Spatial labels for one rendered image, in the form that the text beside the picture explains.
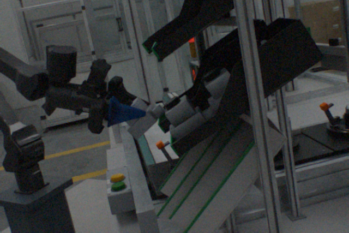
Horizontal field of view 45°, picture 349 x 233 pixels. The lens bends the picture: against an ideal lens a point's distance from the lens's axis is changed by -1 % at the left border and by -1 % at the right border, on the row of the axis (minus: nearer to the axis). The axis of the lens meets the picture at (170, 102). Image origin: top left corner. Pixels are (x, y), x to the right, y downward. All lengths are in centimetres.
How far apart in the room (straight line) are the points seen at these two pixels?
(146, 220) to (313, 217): 41
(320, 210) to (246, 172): 48
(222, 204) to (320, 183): 50
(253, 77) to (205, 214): 25
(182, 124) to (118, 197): 53
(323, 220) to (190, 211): 38
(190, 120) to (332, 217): 54
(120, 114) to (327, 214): 59
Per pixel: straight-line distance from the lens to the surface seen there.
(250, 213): 115
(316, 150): 125
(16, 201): 107
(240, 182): 72
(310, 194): 119
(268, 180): 70
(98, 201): 145
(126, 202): 122
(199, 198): 87
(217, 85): 72
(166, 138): 175
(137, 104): 87
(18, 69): 98
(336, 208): 118
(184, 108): 72
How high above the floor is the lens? 142
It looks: 12 degrees down
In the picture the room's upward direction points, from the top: 11 degrees counter-clockwise
